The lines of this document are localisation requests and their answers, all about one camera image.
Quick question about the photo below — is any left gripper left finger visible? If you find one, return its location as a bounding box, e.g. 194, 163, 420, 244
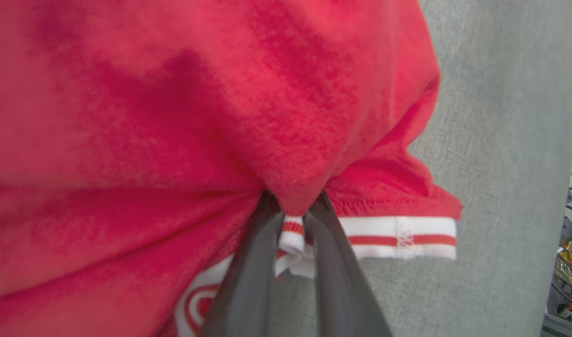
197, 191, 285, 337

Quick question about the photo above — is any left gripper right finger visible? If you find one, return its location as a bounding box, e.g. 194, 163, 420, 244
303, 190, 393, 337

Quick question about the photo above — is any red white-trimmed garment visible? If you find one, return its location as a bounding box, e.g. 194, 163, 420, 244
0, 0, 462, 337

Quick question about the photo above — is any yellow foil bundle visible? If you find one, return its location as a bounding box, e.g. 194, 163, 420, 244
555, 236, 572, 290

